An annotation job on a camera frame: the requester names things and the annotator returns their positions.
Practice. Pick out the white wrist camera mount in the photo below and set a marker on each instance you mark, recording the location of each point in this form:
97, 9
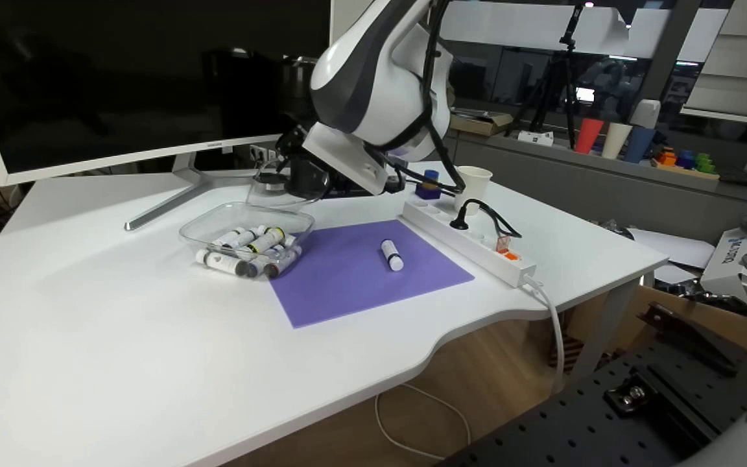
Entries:
348, 158

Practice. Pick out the black round disc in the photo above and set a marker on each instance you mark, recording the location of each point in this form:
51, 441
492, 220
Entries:
263, 179

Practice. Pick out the green toy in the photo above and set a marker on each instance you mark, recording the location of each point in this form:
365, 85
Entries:
706, 164

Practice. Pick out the grey counter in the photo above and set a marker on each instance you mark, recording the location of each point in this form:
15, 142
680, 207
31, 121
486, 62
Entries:
614, 189

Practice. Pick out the black perforated board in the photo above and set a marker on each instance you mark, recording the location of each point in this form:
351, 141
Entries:
614, 416

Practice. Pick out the cardboard box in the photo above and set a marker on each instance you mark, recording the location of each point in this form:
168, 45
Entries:
481, 121

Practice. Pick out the white power strip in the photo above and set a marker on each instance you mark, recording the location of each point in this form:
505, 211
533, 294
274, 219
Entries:
466, 246

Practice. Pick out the white labelled tube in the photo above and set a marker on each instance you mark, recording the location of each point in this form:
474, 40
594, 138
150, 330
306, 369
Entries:
220, 263
391, 255
282, 263
271, 240
236, 236
287, 241

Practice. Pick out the white curved monitor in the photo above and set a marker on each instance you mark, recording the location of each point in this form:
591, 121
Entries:
88, 85

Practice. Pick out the white paper sheet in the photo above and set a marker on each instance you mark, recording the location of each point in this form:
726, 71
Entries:
674, 249

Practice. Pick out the white table leg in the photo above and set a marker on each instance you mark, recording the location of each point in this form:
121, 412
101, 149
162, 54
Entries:
606, 325

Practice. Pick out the clear plastic box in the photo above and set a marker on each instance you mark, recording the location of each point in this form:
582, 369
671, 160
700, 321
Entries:
217, 224

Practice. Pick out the white paper cup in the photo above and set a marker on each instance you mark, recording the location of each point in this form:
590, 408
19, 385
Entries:
478, 184

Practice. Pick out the red cup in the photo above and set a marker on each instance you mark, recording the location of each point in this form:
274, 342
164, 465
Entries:
590, 134

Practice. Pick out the black tripod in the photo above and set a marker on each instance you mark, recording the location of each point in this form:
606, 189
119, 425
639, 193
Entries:
569, 77

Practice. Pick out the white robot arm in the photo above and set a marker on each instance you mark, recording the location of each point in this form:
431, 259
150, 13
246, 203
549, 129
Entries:
373, 85

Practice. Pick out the blue and orange toy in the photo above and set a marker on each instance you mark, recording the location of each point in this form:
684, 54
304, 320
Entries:
428, 184

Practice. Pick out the white slatted blind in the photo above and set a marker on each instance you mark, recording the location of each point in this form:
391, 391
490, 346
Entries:
740, 60

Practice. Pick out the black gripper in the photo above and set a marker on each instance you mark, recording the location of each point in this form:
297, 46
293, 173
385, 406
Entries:
311, 164

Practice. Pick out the purple mat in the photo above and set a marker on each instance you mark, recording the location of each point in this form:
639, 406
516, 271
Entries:
364, 275

